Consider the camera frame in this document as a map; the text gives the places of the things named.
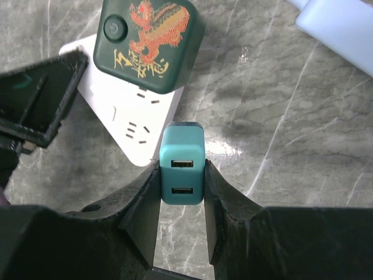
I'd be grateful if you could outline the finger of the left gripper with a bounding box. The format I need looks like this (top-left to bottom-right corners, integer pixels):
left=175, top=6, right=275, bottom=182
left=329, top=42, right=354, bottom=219
left=1, top=49, right=89, bottom=187

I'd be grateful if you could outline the white triangular power strip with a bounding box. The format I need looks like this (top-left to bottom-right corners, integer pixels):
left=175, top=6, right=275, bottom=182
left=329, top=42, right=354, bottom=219
left=59, top=35, right=184, bottom=167

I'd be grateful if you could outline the teal cube adapter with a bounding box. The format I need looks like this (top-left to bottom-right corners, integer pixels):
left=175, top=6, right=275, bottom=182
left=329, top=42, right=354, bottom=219
left=159, top=122, right=206, bottom=205

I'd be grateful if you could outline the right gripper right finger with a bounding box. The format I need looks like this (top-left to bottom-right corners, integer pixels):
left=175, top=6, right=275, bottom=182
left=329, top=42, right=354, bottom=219
left=204, top=161, right=372, bottom=279

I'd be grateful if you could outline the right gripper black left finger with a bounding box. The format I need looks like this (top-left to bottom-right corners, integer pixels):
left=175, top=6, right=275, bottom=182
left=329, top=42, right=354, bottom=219
left=1, top=162, right=160, bottom=279

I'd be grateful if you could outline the dark green plug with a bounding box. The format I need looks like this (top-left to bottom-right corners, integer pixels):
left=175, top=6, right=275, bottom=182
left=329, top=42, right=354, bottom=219
left=93, top=1, right=206, bottom=94

